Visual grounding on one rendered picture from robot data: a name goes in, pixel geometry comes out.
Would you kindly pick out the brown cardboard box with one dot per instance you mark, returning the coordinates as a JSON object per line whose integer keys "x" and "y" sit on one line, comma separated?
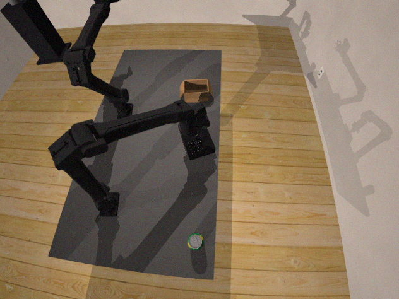
{"x": 201, "y": 86}

